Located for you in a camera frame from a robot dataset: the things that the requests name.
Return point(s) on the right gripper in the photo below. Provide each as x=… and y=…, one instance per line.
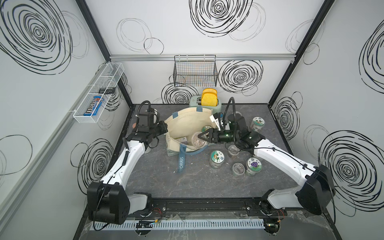
x=213, y=133

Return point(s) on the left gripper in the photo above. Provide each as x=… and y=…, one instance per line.
x=163, y=128

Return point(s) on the wide brown seed jar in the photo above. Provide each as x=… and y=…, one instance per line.
x=197, y=142

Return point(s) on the green yellow lid jar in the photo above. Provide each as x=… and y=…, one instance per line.
x=216, y=159

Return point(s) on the silver top can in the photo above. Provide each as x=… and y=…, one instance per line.
x=183, y=140

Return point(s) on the clear lid seed jar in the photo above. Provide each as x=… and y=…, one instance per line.
x=233, y=151

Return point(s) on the beige canvas tote bag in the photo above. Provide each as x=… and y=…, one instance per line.
x=185, y=123

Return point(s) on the small clear lid jar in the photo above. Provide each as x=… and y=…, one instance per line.
x=238, y=169

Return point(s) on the green label lid jar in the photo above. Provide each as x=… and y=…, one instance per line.
x=257, y=124

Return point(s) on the small white lid jar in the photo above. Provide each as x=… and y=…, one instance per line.
x=253, y=166

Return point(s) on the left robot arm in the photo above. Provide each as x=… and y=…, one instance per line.
x=114, y=183

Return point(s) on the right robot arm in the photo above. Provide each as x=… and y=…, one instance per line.
x=315, y=187

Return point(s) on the front yellow bread slice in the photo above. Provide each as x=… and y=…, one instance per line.
x=209, y=99

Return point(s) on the yellow bread slice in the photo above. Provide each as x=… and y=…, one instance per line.
x=210, y=90
x=209, y=99

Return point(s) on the mint green toaster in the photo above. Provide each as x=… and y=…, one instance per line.
x=195, y=101

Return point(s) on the rear yellow bread slice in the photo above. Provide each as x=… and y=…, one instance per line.
x=210, y=90

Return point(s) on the black small box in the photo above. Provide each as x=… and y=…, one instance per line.
x=107, y=91

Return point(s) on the blue candy packet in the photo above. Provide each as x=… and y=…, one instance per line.
x=94, y=106

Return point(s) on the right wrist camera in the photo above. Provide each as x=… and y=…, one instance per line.
x=217, y=118

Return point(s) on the white wire shelf basket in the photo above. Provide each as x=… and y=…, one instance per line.
x=107, y=76

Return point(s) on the black wire basket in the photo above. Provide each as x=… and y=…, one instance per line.
x=195, y=70

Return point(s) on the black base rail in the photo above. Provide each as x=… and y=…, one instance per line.
x=207, y=207

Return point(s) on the white slotted cable duct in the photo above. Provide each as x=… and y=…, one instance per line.
x=213, y=224

